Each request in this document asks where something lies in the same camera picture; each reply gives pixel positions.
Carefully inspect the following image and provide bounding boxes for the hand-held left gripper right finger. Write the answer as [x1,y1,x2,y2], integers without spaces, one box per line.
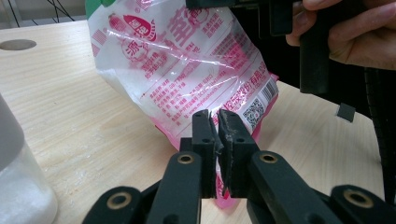
[217,108,260,200]

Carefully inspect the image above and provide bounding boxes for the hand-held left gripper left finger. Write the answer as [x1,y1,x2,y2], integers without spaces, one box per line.
[191,108,224,200]

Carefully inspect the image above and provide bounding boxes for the pink bag of white powder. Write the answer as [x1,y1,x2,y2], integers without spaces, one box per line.
[84,0,280,210]

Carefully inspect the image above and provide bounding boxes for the clear jar with grey lid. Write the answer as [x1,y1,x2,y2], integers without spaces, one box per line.
[0,92,59,224]

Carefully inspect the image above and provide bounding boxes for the bundle of black cables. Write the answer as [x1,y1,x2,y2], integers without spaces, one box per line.
[6,0,78,23]

